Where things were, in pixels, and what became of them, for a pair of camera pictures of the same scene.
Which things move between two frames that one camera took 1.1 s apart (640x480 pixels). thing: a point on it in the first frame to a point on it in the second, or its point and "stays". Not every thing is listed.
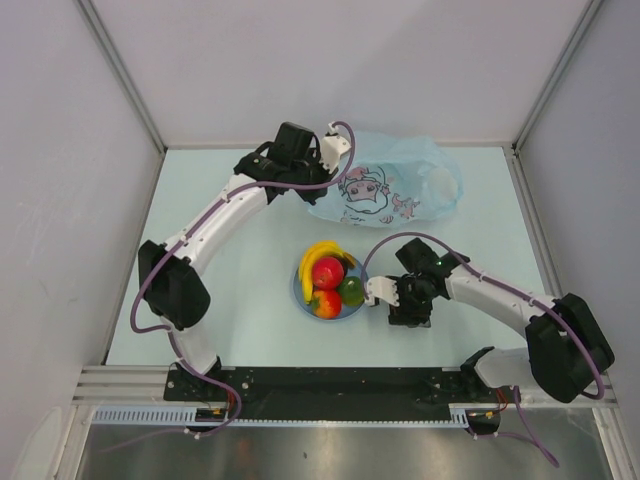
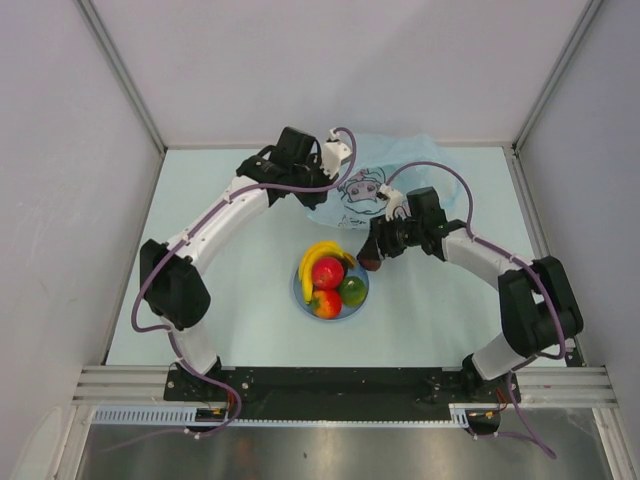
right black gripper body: [413, 300] to [398, 235]
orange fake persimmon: [327, 304] stays
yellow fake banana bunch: [326, 248] stays
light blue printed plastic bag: [397, 180] stays
